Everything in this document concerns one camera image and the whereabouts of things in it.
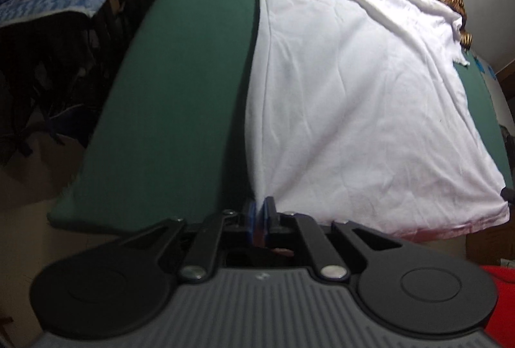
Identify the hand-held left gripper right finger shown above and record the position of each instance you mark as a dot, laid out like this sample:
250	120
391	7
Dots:
266	217

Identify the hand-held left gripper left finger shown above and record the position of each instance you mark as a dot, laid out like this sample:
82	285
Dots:
252	217

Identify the white t-shirt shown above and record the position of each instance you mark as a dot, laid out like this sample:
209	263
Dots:
342	90

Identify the dark wooden furniture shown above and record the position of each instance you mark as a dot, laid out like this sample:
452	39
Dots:
116	6

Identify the red clothing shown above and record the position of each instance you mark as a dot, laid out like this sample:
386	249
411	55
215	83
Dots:
503	307

